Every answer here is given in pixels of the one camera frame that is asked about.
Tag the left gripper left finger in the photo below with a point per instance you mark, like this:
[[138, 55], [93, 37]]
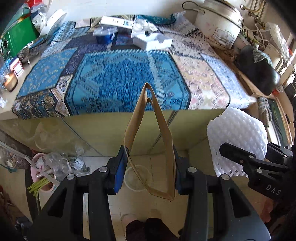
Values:
[[61, 218]]

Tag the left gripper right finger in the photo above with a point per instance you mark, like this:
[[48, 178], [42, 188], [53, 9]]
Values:
[[234, 216]]

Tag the white foam fruit net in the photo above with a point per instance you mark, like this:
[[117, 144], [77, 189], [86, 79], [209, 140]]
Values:
[[238, 128]]

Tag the brown paper strip loop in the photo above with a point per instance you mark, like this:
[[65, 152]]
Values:
[[147, 95]]

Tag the white cardboard box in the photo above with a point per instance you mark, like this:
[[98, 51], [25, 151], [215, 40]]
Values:
[[154, 41]]

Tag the clear blue plastic cup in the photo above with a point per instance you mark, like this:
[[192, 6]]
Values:
[[105, 34]]

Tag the white blue product box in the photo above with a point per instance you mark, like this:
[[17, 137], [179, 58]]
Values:
[[117, 22]]

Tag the white trash bucket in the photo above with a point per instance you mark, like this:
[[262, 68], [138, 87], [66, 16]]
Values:
[[134, 183]]

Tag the yellow-green cabinet front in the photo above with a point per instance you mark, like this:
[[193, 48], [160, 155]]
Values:
[[101, 134]]

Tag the black cloth bundle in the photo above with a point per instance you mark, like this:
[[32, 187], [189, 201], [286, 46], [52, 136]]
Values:
[[256, 65]]

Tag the blue patterned patchwork tablecloth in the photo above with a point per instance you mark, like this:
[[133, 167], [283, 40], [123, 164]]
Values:
[[77, 75]]

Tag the white rice cooker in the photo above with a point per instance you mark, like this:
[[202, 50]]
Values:
[[220, 23]]

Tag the green metal tin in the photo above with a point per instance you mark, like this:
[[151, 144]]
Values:
[[16, 37]]

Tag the white round lid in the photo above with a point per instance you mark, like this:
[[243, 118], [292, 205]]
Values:
[[53, 23]]

